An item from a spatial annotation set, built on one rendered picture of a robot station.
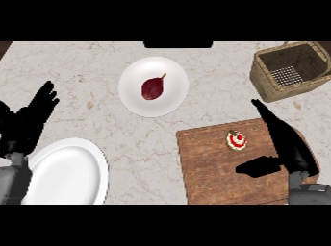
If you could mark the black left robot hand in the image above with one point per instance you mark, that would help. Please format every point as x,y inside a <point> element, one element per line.
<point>22,123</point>

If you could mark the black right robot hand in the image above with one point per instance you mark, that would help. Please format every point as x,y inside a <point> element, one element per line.
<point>288,144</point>

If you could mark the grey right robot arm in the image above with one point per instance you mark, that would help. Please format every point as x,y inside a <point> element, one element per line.
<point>312,190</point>

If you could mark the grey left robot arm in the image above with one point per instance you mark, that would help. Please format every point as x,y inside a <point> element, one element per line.
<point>4,184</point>

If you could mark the brown wooden cutting board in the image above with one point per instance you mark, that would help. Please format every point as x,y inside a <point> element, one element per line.
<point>219,169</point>

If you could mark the tan wicker basket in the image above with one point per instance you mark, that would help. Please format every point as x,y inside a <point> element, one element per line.
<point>289,70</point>

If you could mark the white oval plate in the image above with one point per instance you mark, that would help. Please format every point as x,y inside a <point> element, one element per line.
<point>68,174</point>

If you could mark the dark red pear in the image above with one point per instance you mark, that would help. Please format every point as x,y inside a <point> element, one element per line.
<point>152,88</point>

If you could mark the white round plate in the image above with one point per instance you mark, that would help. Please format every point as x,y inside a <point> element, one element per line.
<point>154,86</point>

